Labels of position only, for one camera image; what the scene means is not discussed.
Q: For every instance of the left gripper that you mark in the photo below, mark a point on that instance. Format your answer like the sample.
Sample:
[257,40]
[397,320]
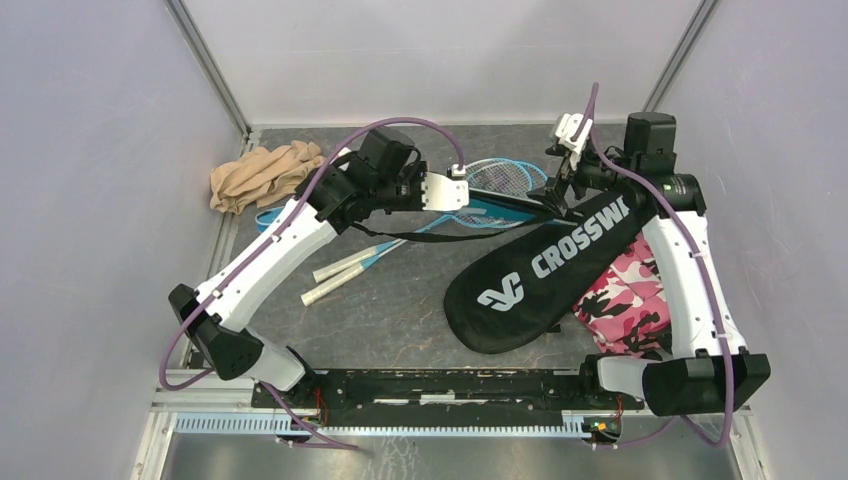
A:
[418,173]

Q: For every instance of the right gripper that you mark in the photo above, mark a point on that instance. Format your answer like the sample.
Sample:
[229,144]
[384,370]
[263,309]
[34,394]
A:
[555,188]

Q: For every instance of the black Crossway racket bag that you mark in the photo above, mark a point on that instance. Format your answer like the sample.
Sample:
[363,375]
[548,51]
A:
[515,293]

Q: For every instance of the blue Sport racket bag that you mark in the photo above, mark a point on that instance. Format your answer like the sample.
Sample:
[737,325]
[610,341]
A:
[494,210]

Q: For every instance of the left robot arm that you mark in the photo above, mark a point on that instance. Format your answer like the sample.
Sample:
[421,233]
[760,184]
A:
[364,173]

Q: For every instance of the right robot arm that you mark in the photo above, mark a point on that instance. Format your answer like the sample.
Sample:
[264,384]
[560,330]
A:
[711,369]

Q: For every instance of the blue badminton racket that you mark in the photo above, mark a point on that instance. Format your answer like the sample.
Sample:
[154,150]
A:
[498,175]
[327,286]

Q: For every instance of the beige cloth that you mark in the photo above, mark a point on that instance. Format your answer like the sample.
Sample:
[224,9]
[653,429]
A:
[262,177]

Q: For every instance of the pink camouflage cloth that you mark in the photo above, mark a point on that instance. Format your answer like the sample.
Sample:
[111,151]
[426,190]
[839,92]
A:
[625,309]

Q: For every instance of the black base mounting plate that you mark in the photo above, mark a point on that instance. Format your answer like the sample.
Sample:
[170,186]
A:
[445,398]

